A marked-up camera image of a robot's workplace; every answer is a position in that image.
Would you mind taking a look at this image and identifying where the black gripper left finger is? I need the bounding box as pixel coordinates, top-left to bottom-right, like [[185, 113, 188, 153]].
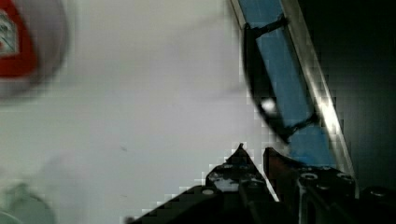
[[205, 143, 280, 224]]

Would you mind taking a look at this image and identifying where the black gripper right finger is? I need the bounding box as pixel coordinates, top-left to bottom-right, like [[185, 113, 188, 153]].
[[262, 147, 359, 224]]

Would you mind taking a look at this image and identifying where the blue glass oven door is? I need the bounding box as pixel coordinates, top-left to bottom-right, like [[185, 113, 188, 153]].
[[230, 0, 355, 175]]

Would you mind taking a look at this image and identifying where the black toaster oven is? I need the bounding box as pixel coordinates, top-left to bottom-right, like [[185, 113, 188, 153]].
[[299, 0, 396, 189]]

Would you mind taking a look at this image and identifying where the red ketchup bottle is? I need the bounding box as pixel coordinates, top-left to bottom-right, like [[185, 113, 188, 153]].
[[0, 0, 38, 78]]

